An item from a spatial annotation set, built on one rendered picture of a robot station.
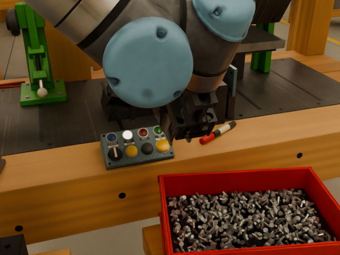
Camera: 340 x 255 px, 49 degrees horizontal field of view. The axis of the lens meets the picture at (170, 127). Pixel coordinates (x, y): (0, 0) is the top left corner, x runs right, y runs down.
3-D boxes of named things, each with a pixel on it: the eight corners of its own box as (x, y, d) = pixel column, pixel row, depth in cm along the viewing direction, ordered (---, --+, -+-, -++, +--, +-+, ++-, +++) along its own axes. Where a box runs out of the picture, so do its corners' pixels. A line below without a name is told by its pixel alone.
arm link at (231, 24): (187, -34, 44) (255, -26, 46) (170, 32, 54) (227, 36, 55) (193, 14, 40) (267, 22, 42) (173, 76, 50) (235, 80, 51)
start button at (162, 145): (170, 151, 82) (171, 149, 81) (157, 153, 81) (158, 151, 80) (167, 139, 83) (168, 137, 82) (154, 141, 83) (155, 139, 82)
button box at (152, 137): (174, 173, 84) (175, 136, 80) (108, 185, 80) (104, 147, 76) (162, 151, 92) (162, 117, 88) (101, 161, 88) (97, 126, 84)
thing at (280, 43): (284, 53, 85) (285, 40, 83) (218, 59, 81) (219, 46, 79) (214, 17, 118) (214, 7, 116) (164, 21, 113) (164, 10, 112)
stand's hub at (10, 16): (20, 38, 102) (14, 10, 99) (8, 39, 101) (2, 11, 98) (20, 32, 109) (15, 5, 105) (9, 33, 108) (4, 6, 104)
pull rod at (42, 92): (48, 98, 104) (45, 79, 102) (38, 99, 104) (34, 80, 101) (47, 91, 109) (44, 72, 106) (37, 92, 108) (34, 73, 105)
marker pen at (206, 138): (230, 125, 97) (231, 119, 96) (236, 127, 96) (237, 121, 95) (198, 143, 89) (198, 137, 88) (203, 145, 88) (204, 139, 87)
